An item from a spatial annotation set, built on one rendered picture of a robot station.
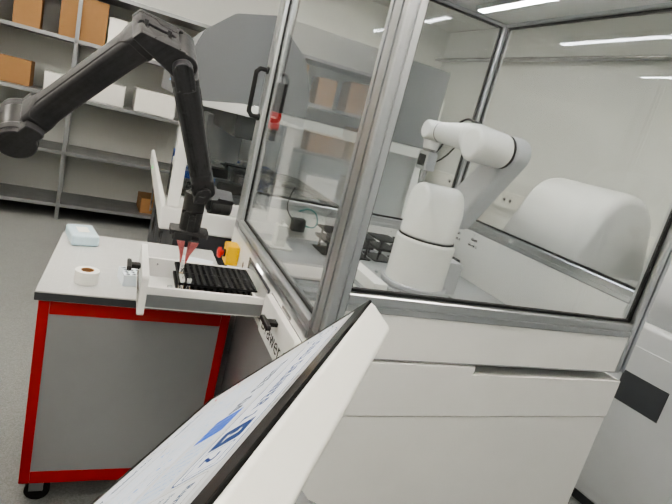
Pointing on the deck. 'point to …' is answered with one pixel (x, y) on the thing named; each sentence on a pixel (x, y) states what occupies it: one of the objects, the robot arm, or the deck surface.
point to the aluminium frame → (450, 327)
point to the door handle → (254, 91)
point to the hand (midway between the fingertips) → (183, 259)
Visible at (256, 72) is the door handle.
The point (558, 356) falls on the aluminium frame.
